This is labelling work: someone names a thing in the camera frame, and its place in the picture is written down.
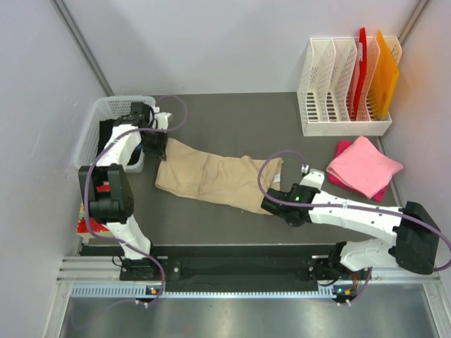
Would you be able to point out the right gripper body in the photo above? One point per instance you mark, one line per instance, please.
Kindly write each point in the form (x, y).
(292, 223)

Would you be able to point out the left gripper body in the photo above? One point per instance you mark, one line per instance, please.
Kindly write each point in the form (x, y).
(154, 142)

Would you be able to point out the beige t shirt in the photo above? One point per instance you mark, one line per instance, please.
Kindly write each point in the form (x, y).
(202, 176)

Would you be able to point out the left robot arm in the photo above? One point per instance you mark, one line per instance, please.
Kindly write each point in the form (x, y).
(107, 195)

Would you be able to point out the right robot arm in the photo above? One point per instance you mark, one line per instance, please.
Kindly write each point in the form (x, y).
(405, 237)

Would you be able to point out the black t shirt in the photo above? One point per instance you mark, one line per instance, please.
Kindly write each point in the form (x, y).
(105, 132)

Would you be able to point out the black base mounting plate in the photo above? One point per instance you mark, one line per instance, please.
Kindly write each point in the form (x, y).
(252, 270)

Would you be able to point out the white plastic basket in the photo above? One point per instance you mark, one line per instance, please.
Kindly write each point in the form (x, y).
(106, 108)

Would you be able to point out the light pink folded cloth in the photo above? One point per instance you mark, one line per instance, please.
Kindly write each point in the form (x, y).
(364, 168)

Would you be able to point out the white file organizer rack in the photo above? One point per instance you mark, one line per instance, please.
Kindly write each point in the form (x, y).
(324, 92)

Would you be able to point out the orange folder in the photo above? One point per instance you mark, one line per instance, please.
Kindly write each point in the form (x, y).
(385, 77)

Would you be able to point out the red folder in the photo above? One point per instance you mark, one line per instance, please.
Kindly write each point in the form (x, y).
(359, 75)

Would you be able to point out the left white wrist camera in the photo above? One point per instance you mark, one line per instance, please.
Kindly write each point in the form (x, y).
(162, 121)

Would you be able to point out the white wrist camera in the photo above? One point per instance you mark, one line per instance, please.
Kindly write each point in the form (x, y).
(162, 121)
(312, 178)

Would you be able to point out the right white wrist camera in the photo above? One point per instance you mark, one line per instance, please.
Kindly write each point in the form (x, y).
(312, 178)

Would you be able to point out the aluminium frame rail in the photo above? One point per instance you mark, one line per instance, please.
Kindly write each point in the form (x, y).
(100, 269)

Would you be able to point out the white slotted cable duct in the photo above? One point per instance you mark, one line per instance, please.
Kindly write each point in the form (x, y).
(142, 291)

